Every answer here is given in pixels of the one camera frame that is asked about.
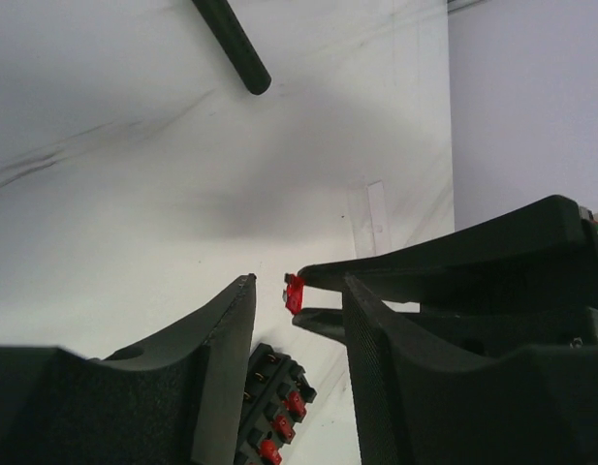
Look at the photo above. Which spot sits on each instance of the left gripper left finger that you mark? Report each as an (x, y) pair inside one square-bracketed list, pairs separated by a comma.
[(186, 382)]

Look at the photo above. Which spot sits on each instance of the black fuse box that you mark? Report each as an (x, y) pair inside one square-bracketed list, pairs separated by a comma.
[(275, 397)]

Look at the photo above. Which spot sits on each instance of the claw hammer black handle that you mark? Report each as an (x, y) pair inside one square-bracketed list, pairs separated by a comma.
[(227, 30)]

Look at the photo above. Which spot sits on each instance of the clear plastic fuse box cover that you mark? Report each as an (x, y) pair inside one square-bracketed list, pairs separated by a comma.
[(369, 219)]

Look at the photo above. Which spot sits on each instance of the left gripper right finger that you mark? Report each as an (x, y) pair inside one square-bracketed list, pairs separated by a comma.
[(417, 410)]

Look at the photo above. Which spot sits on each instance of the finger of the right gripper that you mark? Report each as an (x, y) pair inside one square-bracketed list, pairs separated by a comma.
[(464, 331), (438, 269)]

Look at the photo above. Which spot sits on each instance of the red blade fuse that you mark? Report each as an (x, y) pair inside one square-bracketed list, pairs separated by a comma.
[(293, 293)]

